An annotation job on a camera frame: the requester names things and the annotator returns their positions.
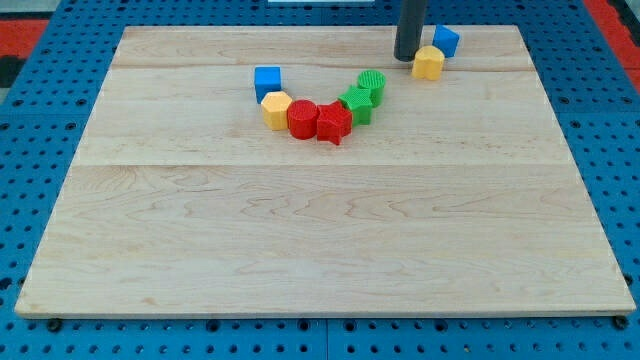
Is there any red circle block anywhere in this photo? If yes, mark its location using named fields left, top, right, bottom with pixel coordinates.
left=287, top=99, right=319, bottom=140

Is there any blue cube block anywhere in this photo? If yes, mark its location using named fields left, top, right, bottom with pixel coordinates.
left=254, top=66, right=281, bottom=104

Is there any blue triangle block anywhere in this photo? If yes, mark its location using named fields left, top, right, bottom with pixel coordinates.
left=432, top=24, right=460, bottom=58

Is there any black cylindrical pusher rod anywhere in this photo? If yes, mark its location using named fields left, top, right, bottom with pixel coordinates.
left=394, top=0, right=428, bottom=62

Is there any green circle block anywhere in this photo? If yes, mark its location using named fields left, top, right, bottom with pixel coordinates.
left=357, top=69, right=386, bottom=108

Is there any yellow heart block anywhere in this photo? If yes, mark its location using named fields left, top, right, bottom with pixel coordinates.
left=411, top=45, right=445, bottom=81

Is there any light wooden board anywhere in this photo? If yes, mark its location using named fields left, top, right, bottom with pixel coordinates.
left=15, top=25, right=636, bottom=319

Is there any yellow hexagon block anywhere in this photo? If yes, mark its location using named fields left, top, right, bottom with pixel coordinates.
left=261, top=91, right=293, bottom=131

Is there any green star block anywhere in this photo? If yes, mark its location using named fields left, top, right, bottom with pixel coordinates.
left=338, top=85, right=373, bottom=127

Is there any red star block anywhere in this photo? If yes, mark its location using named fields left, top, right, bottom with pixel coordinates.
left=316, top=100, right=352, bottom=145

